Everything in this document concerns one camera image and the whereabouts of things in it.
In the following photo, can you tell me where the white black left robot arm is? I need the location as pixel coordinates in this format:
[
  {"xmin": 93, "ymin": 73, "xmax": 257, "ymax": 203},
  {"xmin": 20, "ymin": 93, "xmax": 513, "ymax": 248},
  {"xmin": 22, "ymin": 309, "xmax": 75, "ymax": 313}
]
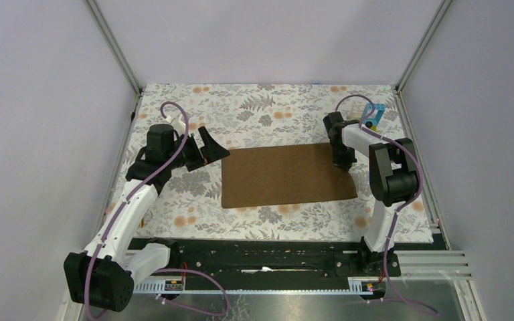
[{"xmin": 64, "ymin": 124, "xmax": 230, "ymax": 312}]

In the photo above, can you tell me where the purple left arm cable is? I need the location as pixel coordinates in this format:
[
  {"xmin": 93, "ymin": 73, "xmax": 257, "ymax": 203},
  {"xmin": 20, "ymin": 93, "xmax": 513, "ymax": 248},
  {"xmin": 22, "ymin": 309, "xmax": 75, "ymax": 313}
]
[{"xmin": 83, "ymin": 102, "xmax": 232, "ymax": 321}]

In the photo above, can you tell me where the white slotted cable duct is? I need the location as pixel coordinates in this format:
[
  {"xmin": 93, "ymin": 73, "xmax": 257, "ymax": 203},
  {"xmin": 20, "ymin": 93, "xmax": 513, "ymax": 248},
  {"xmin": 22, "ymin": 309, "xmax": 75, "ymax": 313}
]
[{"xmin": 133, "ymin": 277, "xmax": 386, "ymax": 296}]

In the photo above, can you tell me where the colourful toy block structure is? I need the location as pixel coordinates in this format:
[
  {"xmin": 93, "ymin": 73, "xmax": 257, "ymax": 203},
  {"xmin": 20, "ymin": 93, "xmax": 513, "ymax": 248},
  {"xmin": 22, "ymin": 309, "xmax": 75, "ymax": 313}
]
[{"xmin": 345, "ymin": 103, "xmax": 386, "ymax": 131}]

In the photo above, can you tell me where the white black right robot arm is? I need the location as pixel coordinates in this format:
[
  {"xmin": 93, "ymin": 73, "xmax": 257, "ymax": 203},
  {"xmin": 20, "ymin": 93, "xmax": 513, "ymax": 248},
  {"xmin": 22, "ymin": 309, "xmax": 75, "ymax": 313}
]
[{"xmin": 323, "ymin": 112, "xmax": 423, "ymax": 276}]

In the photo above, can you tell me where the brown cloth napkin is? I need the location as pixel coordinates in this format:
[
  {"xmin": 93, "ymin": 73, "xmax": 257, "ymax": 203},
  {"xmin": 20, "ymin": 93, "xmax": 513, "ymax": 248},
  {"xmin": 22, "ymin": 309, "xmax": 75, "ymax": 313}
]
[{"xmin": 222, "ymin": 143, "xmax": 357, "ymax": 209}]

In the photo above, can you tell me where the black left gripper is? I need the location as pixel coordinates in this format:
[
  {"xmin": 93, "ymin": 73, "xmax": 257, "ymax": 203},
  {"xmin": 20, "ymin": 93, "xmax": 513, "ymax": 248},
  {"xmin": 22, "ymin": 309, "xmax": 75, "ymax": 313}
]
[{"xmin": 165, "ymin": 126, "xmax": 230, "ymax": 171}]

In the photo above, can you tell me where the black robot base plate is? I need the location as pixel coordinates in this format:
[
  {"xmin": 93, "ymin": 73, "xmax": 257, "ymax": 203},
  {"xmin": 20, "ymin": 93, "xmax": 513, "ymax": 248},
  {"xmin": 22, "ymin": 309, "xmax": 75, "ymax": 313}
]
[{"xmin": 127, "ymin": 237, "xmax": 383, "ymax": 292}]

